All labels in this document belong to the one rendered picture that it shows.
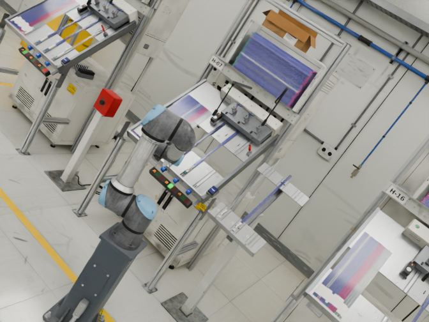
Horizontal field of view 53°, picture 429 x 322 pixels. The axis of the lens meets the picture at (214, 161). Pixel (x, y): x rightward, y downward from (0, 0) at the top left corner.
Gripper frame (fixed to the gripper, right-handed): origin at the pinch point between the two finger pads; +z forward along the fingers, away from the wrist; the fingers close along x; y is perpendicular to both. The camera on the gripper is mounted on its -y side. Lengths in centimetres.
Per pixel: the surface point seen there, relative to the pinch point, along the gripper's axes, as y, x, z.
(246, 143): -52, 21, 10
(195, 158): -19.6, 7.3, 9.9
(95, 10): -56, -140, 1
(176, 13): -116, -113, 16
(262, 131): -64, 24, 4
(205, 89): -67, -31, 10
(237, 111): -64, 2, 4
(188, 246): 11, 35, 51
